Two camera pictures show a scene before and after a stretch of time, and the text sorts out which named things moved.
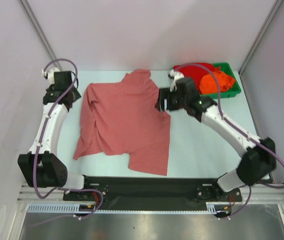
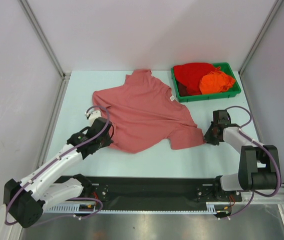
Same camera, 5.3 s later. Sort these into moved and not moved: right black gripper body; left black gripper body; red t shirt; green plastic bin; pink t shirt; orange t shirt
Moved: pink t shirt; right black gripper body; left black gripper body
Not moved: orange t shirt; red t shirt; green plastic bin
